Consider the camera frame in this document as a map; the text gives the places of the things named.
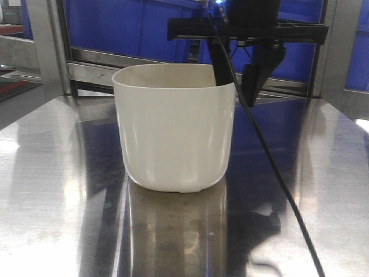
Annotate black cable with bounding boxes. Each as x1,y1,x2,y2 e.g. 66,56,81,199
201,0,326,277

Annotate white plastic bin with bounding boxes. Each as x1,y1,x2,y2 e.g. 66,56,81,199
112,63,235,193

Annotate steel shelf frame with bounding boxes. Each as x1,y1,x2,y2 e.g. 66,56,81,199
1,1,368,119

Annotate blue crate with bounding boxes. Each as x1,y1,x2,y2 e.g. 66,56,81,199
201,0,323,82
65,1,204,63

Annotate blue crate behind left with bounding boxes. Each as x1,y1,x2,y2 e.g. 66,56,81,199
65,1,204,63

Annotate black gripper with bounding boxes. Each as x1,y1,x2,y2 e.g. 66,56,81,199
167,1,329,107

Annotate blue crate behind right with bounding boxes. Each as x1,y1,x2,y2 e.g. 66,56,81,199
201,0,323,82

